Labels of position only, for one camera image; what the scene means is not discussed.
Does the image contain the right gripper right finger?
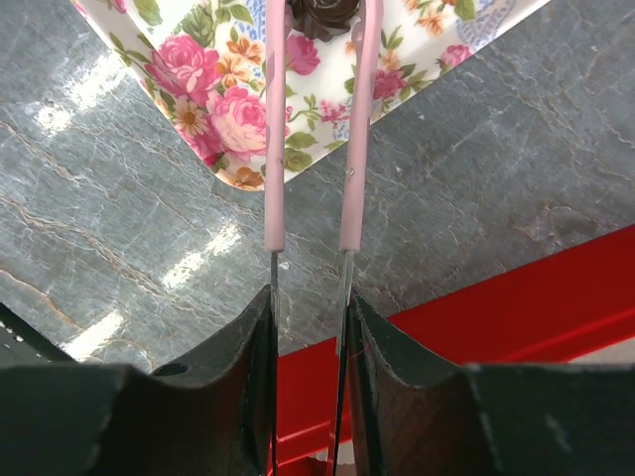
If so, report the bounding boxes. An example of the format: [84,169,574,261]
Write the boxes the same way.
[347,295,634,475]

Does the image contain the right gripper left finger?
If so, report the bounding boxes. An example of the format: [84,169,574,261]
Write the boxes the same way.
[1,287,276,475]

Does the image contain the red chocolate box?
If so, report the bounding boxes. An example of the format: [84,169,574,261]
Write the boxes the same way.
[277,227,634,475]

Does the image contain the floral serving tray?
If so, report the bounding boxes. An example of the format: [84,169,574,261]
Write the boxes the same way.
[76,0,539,190]

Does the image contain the pink-tipped metal tongs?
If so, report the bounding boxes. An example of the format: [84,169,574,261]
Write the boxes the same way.
[264,1,384,475]

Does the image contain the dark flower-shaped chocolate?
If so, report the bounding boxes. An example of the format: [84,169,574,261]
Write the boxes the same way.
[287,0,360,42]

